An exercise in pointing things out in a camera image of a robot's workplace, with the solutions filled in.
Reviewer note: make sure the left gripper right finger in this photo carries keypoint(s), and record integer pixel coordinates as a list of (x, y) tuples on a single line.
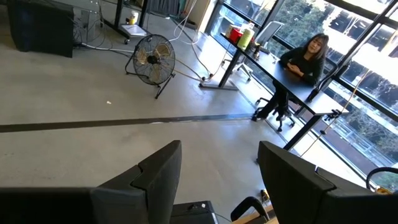
[(311, 202)]

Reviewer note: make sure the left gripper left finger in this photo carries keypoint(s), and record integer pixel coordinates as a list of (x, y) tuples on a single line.
[(109, 205)]

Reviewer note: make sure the gold candlestick holder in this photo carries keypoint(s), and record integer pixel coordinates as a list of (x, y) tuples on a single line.
[(384, 190)]

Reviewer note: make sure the black desk clamp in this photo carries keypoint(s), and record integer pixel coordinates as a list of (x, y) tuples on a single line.
[(332, 115)]

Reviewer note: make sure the long black desk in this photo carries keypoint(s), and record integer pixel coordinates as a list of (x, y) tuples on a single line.
[(292, 85)]

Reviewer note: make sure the person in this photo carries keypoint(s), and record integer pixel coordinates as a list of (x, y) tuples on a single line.
[(303, 60)]

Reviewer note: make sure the black metal fan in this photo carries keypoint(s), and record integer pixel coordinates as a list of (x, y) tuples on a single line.
[(154, 59)]

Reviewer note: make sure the pale grey chair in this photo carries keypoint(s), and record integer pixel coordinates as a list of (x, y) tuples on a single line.
[(270, 31)]

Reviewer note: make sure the yellow-green bottle on desk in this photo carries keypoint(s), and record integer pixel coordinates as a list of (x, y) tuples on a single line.
[(245, 39)]

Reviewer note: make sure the black rolling cart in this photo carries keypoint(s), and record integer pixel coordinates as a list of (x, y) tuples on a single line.
[(133, 30)]

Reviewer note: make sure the red box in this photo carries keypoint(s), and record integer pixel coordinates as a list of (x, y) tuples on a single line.
[(235, 35)]

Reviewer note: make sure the white bottle yellow label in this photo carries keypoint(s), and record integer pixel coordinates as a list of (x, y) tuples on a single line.
[(133, 18)]

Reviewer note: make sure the black cabinet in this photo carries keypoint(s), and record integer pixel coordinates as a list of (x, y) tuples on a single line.
[(40, 28)]

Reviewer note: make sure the black frame hook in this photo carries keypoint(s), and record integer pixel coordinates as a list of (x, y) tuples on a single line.
[(248, 199)]

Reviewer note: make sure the black aluminium table frame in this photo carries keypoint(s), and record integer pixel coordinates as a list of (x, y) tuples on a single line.
[(192, 214)]

